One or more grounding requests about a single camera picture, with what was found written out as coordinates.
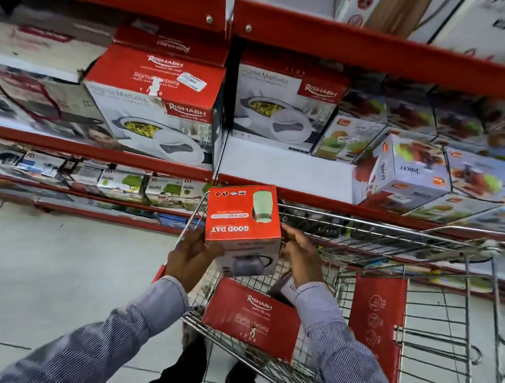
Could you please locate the white flat cookware box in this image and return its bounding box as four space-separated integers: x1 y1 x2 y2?
0 19 113 87

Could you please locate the red white casserole box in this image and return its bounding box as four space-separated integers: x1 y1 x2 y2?
229 50 352 158
75 40 231 170
112 21 232 68

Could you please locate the person's left forearm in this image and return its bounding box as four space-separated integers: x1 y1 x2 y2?
0 256 193 383

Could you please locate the white box with wooden print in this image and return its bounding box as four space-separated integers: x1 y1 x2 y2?
331 0 467 48
427 0 505 70

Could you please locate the orange kettle box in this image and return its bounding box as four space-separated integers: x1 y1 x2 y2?
198 178 288 283

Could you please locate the person's right forearm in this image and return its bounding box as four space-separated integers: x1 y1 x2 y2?
285 279 440 383

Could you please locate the person's left hand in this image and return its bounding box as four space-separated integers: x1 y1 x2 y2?
161 224 228 299

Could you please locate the small white juicer box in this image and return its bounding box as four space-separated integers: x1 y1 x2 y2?
310 112 387 168

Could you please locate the red cart seat flap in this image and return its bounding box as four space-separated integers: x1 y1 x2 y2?
341 271 412 383

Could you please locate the small white dark box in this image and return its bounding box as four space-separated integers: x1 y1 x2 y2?
266 268 303 308

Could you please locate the metal shopping cart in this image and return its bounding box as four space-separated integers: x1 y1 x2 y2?
139 185 505 383

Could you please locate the red metal shelving unit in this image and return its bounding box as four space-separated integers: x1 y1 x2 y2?
0 0 505 309

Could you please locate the grey pressure cooker box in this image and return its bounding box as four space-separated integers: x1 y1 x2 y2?
0 64 130 151

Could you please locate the row of small appliance boxes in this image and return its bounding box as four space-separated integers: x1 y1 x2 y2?
0 139 214 214

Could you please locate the row of juicer boxes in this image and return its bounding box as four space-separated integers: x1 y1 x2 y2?
333 71 505 163

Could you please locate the person's right hand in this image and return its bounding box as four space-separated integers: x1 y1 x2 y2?
273 223 332 293

